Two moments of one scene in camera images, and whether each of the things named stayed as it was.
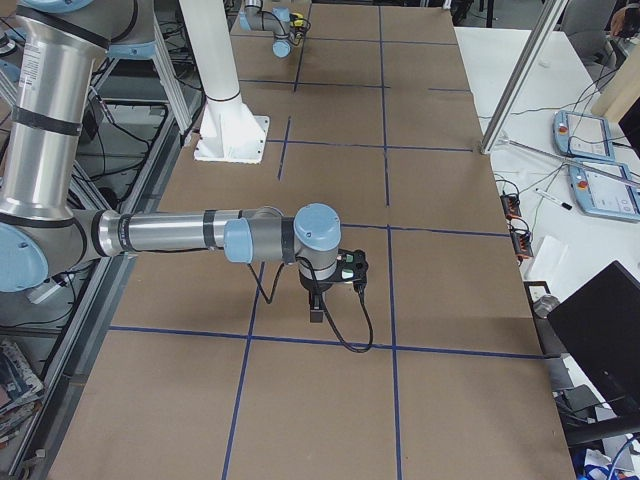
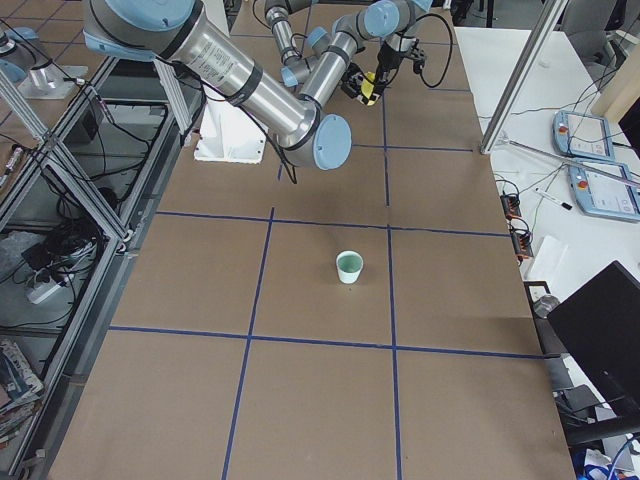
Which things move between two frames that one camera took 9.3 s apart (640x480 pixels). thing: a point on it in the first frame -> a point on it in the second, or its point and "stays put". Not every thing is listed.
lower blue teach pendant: (606, 189) stays put
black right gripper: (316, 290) -> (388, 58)
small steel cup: (545, 304) stays put
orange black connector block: (511, 206) stays put
